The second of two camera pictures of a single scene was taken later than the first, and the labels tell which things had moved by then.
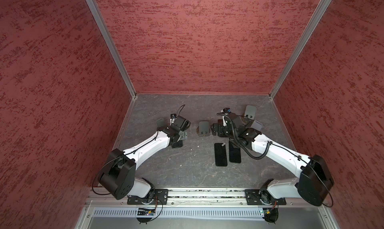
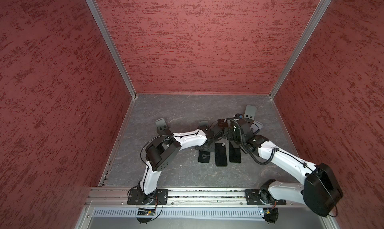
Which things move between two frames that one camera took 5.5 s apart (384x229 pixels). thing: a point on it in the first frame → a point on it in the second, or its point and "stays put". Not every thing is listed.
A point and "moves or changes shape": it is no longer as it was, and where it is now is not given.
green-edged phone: [179, 144] moves or changes shape
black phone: [234, 153] stays put
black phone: [220, 154] stays put
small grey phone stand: [257, 125] stays put
